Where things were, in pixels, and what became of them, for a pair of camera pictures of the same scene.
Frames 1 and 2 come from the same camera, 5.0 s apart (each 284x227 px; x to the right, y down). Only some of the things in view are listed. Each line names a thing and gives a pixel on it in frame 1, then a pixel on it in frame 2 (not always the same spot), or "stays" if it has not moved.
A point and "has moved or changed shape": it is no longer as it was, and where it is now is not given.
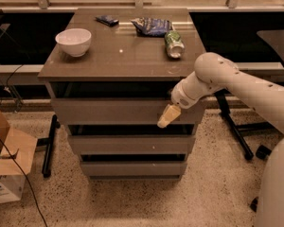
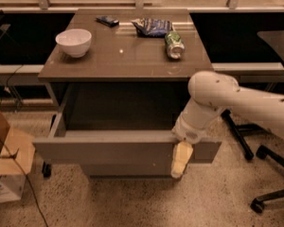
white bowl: (75, 41) stays
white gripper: (181, 98) to (188, 132)
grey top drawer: (120, 112) has moved or changed shape
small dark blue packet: (107, 20) stays
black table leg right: (223, 96) stays
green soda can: (174, 46) stays
